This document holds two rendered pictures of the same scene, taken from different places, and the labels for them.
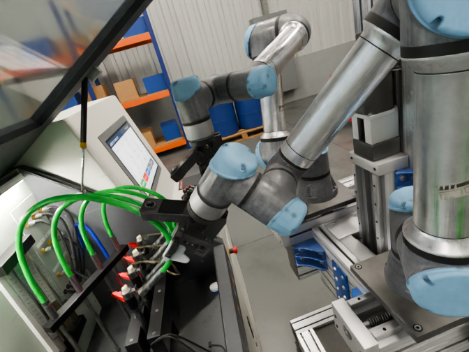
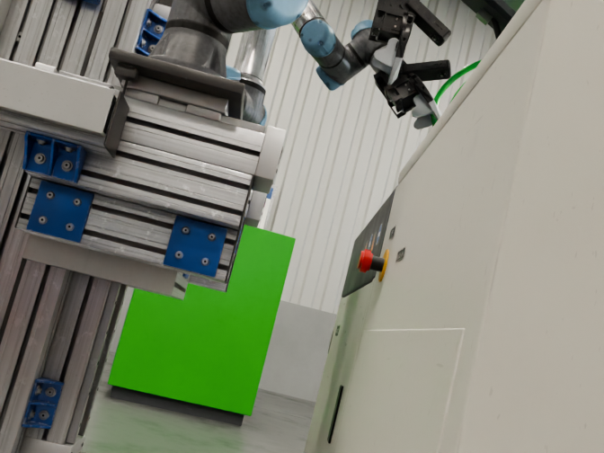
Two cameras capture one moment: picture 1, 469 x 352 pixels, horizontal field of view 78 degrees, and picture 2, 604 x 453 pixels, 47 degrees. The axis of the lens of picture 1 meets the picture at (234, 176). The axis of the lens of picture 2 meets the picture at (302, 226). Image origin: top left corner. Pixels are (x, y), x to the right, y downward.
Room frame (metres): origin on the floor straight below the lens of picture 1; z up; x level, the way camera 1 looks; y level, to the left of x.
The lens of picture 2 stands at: (2.15, 0.03, 0.67)
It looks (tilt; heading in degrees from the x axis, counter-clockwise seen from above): 9 degrees up; 183
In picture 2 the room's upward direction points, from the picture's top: 14 degrees clockwise
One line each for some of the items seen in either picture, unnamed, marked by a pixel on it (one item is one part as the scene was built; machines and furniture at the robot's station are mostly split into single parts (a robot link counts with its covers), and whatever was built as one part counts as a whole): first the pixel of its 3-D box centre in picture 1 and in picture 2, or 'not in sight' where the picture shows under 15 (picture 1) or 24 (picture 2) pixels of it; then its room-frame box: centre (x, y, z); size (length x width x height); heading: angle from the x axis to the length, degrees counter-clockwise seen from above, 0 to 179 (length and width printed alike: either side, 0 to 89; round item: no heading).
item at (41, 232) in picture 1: (51, 241); not in sight; (0.86, 0.63, 1.20); 0.13 x 0.03 x 0.31; 2
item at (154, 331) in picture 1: (158, 310); not in sight; (0.75, 0.37, 0.91); 0.34 x 0.10 x 0.15; 2
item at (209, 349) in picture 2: not in sight; (198, 312); (-2.88, -0.79, 0.65); 0.95 x 0.86 x 1.30; 105
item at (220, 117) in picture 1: (234, 110); not in sight; (5.69, -0.36, 0.51); 1.20 x 0.85 x 1.02; 95
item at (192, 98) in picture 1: (190, 100); not in sight; (0.76, 0.05, 1.53); 0.09 x 0.08 x 0.11; 141
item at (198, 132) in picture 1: (199, 129); not in sight; (0.76, 0.06, 1.45); 0.08 x 0.08 x 0.05
